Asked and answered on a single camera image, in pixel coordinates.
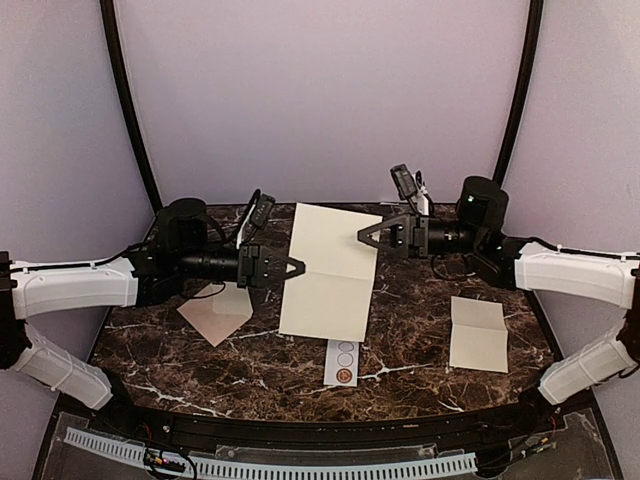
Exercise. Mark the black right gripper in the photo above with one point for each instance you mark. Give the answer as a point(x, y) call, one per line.
point(409, 236)

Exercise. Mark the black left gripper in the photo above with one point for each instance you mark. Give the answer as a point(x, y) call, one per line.
point(253, 272)

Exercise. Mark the cream letter sheet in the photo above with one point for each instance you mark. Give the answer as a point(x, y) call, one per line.
point(331, 300)
point(479, 336)

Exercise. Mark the pink envelope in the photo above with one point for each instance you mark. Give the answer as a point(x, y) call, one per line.
point(216, 312)

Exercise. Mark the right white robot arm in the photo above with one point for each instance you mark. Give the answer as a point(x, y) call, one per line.
point(515, 263)

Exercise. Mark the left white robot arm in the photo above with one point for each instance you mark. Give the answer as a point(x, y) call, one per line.
point(188, 244)

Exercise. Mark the white sticker sheet with seals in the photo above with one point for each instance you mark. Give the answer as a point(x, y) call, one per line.
point(341, 363)

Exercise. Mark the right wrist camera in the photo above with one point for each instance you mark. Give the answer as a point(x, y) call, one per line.
point(412, 189)

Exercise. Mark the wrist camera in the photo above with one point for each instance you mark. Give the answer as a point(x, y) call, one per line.
point(412, 189)
point(254, 218)

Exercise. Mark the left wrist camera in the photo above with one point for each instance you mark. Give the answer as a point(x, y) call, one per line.
point(254, 218)

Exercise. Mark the black front table rail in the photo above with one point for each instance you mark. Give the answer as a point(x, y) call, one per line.
point(206, 406)

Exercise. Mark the white slotted cable duct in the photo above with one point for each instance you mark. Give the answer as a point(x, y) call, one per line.
point(253, 463)

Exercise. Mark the black right frame post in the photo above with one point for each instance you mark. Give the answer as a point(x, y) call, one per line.
point(521, 89)

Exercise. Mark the black frame post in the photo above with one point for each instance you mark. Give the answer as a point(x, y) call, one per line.
point(521, 89)
point(119, 72)

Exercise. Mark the black left frame post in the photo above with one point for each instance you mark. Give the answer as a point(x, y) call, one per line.
point(119, 72)

